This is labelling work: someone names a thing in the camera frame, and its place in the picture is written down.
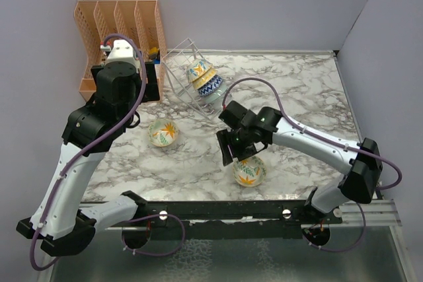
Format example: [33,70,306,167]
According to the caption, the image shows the blue yellow floral bowl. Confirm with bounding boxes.
[186,58,212,83]

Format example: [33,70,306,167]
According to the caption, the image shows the plain teal bowl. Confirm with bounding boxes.
[202,83,227,104]

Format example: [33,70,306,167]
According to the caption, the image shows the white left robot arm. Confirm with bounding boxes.
[17,61,160,258]

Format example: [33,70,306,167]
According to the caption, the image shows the orange flower bowl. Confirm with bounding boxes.
[148,118,179,147]
[233,156,267,188]

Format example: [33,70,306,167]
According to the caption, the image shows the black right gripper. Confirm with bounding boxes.
[217,127,256,165]

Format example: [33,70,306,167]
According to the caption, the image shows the yellow sun blue bowl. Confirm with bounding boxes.
[192,67,217,90]

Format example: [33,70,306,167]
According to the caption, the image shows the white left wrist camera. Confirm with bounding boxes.
[100,40,141,69]

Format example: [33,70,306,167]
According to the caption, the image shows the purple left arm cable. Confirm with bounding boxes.
[30,33,147,271]

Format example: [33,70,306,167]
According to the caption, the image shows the white wire dish rack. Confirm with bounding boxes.
[161,38,229,120]

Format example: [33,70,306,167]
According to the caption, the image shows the items in organizer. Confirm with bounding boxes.
[144,47,161,65]

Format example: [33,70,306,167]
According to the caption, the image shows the red patterned bowl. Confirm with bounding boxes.
[197,75,223,98]

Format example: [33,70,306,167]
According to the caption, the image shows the aluminium rail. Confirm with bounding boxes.
[338,199,402,227]

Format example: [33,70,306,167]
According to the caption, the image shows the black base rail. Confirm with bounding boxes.
[134,200,342,240]

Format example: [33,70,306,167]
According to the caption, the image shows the orange plastic file organizer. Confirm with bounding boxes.
[74,0,168,100]

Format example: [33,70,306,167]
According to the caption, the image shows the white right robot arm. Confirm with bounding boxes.
[216,101,383,223]

